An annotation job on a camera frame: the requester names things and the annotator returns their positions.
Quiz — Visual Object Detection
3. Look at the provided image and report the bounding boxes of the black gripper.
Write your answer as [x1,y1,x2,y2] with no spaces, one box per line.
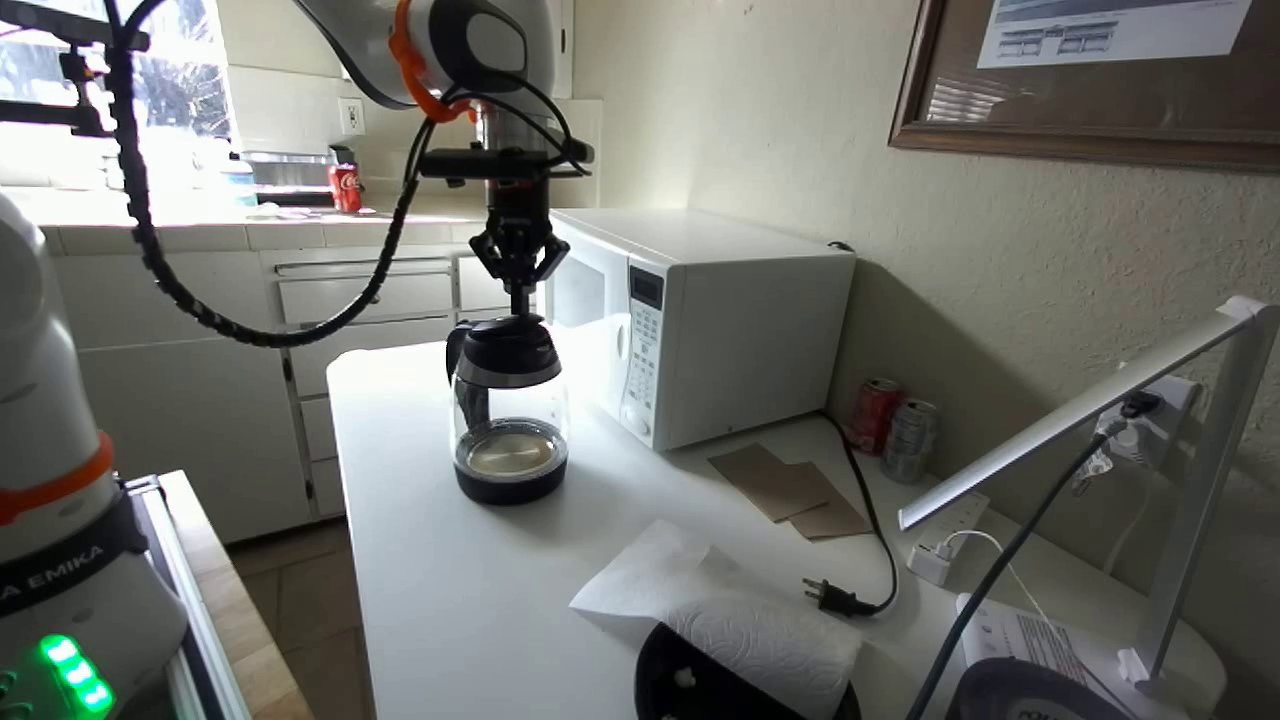
[468,177,575,321]

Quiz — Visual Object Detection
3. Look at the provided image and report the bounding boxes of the glass kettle with black lid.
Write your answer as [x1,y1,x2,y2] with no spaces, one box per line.
[438,313,575,509]

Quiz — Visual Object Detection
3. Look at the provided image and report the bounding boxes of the white microwave oven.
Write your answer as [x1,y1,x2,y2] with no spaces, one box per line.
[536,203,861,457]

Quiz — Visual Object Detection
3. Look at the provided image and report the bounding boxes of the brown paper napkin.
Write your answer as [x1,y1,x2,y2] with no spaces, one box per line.
[785,492,879,543]
[704,438,839,525]

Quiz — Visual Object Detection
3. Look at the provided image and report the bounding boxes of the white kitchen cabinets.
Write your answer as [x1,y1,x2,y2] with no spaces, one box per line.
[43,214,513,546]

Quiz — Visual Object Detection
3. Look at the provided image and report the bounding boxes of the white paper towel sheet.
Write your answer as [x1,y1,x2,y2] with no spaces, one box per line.
[569,517,869,720]

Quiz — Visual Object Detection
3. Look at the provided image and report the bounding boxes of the red soda can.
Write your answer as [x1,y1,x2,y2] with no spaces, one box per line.
[851,376,908,458]

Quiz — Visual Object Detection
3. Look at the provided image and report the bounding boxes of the silver soda can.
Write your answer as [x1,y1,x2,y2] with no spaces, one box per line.
[885,396,944,486]

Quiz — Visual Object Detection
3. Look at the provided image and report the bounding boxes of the wooden framed cork board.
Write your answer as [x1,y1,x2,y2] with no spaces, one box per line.
[886,0,1280,177]

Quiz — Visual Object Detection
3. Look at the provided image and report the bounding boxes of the wooden side table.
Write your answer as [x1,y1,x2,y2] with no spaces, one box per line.
[125,464,318,720]

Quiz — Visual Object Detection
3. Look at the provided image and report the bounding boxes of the white desk lamp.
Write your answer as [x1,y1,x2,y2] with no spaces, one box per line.
[890,293,1280,720]

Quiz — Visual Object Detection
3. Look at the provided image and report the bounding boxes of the white printed notice sheet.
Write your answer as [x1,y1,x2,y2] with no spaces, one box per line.
[976,0,1261,71]

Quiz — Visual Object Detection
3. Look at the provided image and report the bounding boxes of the white printed papers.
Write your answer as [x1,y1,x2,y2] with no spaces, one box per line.
[954,596,1167,720]

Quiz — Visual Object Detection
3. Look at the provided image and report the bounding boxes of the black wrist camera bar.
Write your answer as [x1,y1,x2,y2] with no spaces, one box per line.
[414,141,598,185]

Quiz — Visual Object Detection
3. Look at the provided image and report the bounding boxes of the black ribbed cable conduit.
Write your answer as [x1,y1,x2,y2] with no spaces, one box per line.
[95,0,444,351]

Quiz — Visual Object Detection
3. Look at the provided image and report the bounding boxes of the black power cord with plug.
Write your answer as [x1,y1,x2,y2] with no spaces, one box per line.
[800,413,903,621]

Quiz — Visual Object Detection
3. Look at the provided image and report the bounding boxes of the white thin cable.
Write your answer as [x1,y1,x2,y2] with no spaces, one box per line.
[915,525,1073,633]

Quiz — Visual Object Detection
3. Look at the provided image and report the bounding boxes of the dark green cable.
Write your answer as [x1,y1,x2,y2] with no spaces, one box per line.
[903,390,1165,720]

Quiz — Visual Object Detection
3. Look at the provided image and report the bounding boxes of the grey duct tape roll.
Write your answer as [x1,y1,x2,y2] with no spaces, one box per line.
[954,651,1138,720]

